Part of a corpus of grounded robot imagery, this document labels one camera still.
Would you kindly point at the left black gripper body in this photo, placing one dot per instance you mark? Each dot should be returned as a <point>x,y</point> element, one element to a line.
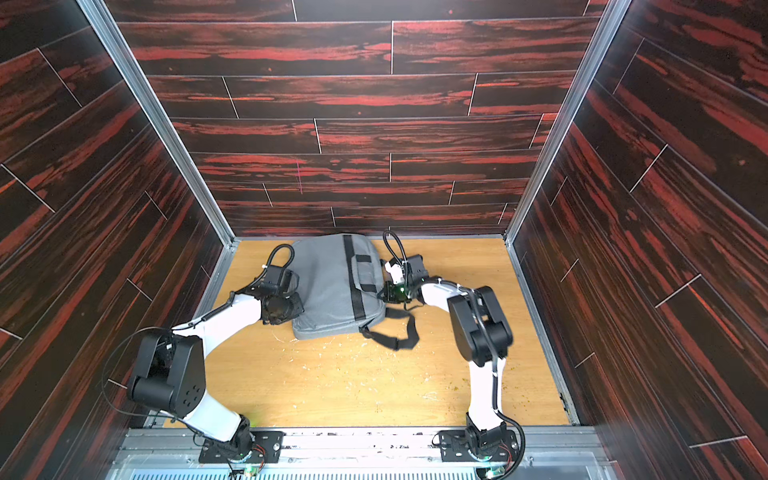
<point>289,308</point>

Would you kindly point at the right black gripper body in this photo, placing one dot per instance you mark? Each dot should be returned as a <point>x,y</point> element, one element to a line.
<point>392,288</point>

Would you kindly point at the grey zippered laptop bag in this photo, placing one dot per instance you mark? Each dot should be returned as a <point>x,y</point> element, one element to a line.
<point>342,287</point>

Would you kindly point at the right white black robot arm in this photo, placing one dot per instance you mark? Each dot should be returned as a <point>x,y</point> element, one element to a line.
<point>483,338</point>

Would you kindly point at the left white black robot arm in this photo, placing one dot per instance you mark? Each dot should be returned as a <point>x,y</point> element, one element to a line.
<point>169,375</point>

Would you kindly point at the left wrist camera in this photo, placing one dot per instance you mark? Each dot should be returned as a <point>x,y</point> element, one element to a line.
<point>280,279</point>

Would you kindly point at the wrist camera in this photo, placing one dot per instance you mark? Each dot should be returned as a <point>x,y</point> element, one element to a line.
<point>408,271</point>
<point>280,279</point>

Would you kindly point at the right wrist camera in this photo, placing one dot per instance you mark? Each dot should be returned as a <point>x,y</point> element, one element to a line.
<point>408,271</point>

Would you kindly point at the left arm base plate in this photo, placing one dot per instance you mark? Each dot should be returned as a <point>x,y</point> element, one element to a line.
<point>257,447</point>

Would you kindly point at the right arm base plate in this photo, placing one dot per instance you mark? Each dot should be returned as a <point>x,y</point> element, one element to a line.
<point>499,444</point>

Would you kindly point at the aluminium front rail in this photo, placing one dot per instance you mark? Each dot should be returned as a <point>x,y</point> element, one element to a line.
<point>551,452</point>

